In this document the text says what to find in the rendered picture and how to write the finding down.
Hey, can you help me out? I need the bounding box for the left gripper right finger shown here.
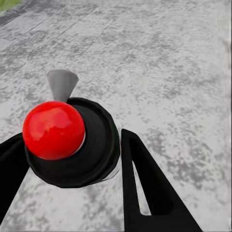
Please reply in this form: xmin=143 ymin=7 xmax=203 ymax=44
xmin=120 ymin=129 xmax=203 ymax=232

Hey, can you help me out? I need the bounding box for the insectifuge atomizer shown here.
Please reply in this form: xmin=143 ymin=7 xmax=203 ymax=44
xmin=22 ymin=69 xmax=122 ymax=189

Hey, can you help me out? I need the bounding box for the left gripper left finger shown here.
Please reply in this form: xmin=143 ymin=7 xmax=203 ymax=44
xmin=0 ymin=132 xmax=30 ymax=225

